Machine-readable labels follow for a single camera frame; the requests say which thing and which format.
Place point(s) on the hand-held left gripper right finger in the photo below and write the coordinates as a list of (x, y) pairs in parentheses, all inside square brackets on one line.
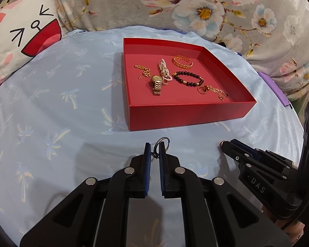
[(162, 175)]

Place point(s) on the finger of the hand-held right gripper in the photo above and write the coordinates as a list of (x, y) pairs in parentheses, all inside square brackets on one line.
[(272, 158), (262, 185)]

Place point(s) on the person's right hand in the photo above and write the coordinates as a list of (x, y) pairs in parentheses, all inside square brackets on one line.
[(293, 229)]

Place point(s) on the gold wristwatch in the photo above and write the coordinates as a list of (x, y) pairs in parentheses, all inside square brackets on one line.
[(157, 82)]

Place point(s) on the green cloth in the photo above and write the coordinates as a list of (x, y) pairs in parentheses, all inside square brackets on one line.
[(298, 105)]

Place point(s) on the purple flat pad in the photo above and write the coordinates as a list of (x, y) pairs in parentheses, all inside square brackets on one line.
[(275, 87)]

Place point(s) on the cat face pillow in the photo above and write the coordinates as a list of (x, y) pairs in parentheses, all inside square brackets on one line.
[(23, 46)]

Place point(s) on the grey floral blanket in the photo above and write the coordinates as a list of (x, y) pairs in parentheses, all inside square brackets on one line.
[(118, 2)]

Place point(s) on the red cardboard box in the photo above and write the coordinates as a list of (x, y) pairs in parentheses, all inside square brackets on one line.
[(182, 115)]

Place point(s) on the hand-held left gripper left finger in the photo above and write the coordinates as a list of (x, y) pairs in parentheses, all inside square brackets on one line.
[(147, 175)]

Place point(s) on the gold woven bangle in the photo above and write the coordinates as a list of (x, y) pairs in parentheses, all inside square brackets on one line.
[(178, 63)]

